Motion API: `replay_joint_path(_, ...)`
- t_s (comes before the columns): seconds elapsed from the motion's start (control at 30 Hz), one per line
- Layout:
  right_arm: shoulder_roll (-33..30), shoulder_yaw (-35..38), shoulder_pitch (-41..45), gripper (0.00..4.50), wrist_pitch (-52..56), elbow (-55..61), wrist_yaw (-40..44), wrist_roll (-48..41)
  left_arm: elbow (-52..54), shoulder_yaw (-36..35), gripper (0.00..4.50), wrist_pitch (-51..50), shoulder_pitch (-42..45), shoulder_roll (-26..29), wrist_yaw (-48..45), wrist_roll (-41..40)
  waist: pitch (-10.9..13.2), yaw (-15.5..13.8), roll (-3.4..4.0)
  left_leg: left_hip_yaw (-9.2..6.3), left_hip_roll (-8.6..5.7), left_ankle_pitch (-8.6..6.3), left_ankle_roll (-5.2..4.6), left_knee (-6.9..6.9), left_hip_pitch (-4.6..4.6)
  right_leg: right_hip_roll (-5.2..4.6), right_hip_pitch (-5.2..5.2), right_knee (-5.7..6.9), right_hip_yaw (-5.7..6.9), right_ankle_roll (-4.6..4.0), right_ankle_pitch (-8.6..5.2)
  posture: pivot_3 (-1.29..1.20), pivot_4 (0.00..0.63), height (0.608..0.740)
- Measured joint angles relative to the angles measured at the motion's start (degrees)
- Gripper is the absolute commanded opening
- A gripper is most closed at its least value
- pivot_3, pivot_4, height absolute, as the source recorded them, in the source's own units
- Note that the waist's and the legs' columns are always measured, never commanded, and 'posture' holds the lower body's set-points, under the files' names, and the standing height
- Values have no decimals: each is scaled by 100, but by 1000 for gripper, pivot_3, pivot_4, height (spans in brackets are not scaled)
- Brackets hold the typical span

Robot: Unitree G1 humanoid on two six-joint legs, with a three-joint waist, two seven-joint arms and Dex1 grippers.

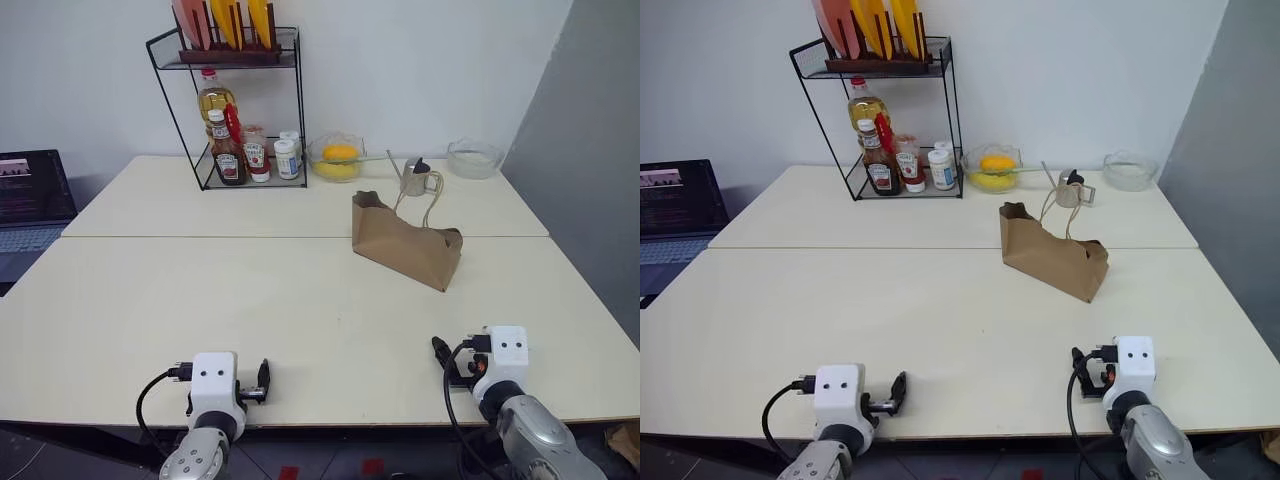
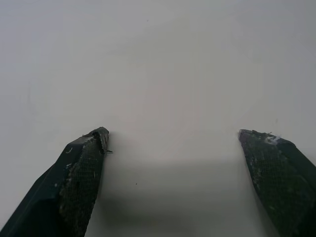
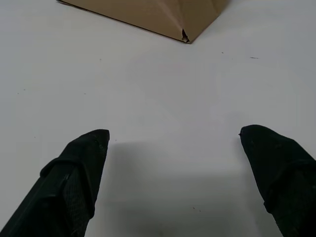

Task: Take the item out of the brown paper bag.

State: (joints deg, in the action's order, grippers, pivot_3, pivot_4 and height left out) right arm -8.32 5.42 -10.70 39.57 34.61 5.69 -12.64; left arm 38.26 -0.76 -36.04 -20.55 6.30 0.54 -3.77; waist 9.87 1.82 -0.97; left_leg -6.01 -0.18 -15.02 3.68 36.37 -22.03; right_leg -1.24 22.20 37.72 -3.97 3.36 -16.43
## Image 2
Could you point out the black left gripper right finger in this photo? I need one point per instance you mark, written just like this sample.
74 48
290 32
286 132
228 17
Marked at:
284 182

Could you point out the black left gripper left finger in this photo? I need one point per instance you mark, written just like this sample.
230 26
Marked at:
74 187

